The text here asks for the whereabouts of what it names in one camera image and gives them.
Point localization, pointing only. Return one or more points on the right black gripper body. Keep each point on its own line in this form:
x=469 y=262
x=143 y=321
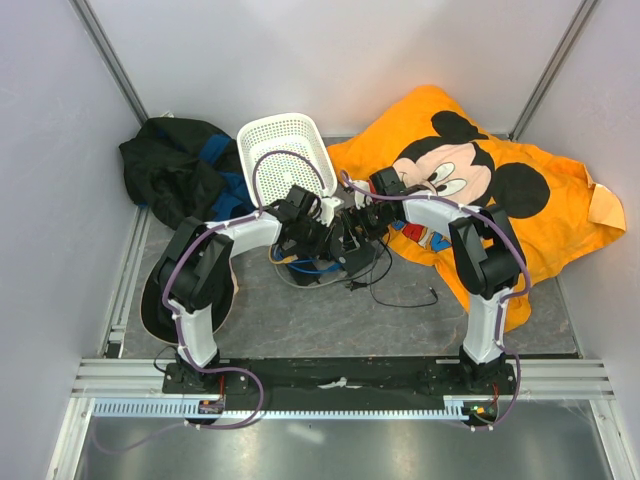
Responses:
x=374 y=222

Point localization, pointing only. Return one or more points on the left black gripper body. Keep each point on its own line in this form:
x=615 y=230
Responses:
x=311 y=237

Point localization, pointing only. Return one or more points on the black network switch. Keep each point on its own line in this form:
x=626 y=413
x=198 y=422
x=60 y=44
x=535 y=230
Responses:
x=352 y=250

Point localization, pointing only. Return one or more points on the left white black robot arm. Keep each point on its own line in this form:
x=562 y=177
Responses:
x=262 y=228

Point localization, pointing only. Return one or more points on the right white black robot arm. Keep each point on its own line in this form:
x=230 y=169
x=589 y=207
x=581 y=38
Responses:
x=489 y=262

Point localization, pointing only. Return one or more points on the black power adapter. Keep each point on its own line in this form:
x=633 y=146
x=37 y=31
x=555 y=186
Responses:
x=306 y=277

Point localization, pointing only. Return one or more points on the white plastic basket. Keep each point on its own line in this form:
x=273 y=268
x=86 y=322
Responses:
x=283 y=150

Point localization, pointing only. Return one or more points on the orange Mickey Mouse pillowcase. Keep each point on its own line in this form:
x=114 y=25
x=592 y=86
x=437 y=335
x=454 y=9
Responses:
x=558 y=212

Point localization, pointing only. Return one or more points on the black blue jacket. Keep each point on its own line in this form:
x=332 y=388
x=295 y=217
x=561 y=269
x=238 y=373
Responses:
x=180 y=168

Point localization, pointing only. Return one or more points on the black round hat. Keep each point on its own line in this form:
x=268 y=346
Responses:
x=201 y=284

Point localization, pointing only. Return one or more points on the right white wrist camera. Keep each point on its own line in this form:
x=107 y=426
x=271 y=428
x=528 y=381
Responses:
x=359 y=189

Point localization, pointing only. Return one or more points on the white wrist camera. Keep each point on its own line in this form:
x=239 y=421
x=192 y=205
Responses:
x=329 y=207
x=359 y=189

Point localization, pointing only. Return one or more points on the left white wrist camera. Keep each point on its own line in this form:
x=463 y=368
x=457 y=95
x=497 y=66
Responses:
x=329 y=207

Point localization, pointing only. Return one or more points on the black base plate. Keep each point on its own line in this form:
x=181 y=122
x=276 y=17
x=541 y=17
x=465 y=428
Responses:
x=343 y=381

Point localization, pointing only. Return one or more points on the grey slotted cable duct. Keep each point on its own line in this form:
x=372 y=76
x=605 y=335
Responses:
x=183 y=408

